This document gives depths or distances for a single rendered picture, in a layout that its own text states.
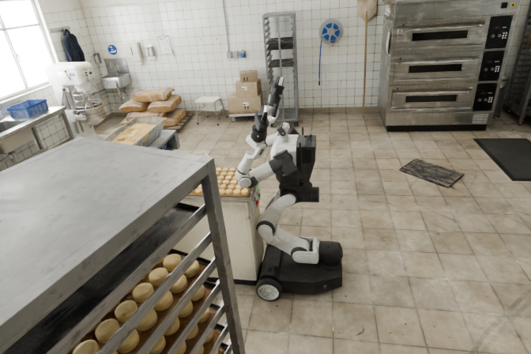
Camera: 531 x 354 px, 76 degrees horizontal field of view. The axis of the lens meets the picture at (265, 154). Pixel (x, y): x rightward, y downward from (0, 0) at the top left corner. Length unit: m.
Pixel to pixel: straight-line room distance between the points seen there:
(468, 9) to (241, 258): 4.29
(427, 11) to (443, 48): 0.54
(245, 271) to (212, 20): 4.71
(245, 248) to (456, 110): 3.99
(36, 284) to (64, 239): 0.10
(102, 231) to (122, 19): 6.63
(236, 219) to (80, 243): 1.93
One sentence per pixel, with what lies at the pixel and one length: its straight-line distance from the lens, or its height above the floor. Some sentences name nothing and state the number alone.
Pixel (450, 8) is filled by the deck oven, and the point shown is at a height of 1.76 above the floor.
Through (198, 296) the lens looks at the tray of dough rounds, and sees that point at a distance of 1.04.
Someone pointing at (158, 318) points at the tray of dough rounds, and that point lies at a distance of 0.92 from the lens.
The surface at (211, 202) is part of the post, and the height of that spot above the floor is 1.71.
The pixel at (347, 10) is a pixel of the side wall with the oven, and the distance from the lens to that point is 6.17.
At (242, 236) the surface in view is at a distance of 2.59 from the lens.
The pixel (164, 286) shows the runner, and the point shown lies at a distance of 0.83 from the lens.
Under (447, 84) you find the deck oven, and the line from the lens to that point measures 5.60.
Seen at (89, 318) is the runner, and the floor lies 1.69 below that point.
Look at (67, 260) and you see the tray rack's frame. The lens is 0.62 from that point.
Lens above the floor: 2.17
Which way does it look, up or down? 26 degrees down
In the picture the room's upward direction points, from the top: 5 degrees counter-clockwise
